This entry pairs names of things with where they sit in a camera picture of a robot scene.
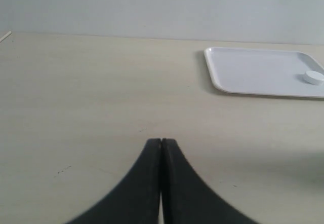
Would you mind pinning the thin wooden stick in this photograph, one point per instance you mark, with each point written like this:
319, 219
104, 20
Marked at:
5, 36

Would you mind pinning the white plastic tray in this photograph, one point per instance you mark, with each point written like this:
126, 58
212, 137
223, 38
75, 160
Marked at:
262, 72

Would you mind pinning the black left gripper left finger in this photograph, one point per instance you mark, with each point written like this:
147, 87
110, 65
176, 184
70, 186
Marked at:
136, 198

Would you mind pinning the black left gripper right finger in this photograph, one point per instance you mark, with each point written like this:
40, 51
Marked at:
186, 198

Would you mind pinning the white bottle cap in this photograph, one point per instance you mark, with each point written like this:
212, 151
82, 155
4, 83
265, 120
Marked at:
313, 77

